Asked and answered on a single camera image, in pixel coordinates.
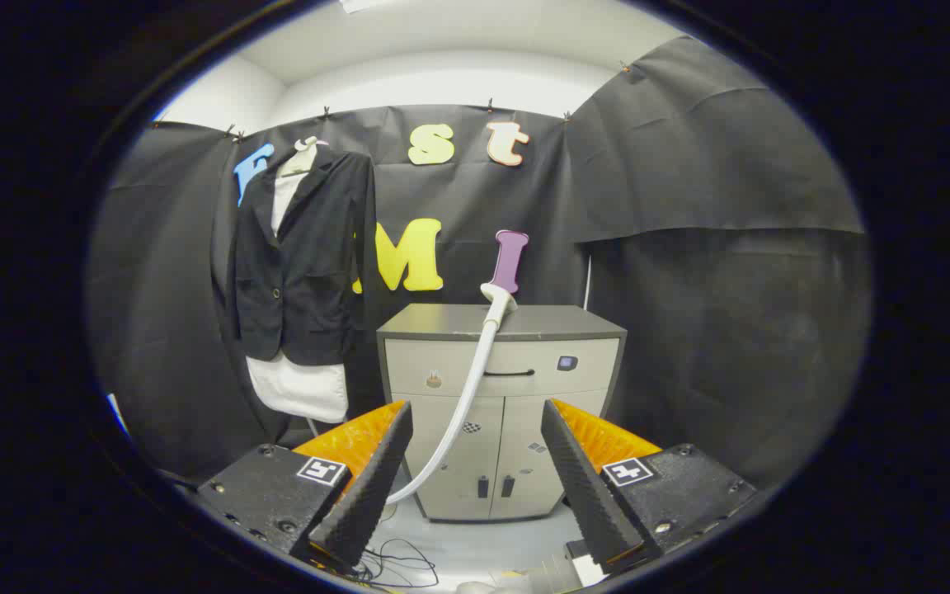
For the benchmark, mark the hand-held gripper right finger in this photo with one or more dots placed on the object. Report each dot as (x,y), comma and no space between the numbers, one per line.
(582,487)

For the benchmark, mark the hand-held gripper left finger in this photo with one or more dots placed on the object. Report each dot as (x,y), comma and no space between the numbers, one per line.
(372,487)

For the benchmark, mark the white shirt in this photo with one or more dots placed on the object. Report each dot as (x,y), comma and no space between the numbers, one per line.
(298,388)

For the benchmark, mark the black blazer jacket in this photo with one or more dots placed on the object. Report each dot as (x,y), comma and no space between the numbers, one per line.
(310,264)

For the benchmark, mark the grey cabinet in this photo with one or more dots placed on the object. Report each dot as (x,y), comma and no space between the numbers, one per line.
(516,429)

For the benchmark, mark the black backdrop cloth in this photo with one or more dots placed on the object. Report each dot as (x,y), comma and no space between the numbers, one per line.
(689,330)

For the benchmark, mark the white mannequin hanger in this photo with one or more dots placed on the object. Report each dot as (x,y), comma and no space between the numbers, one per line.
(302,157)

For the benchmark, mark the ceiling light panel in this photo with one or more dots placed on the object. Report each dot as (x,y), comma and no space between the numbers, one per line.
(364,4)

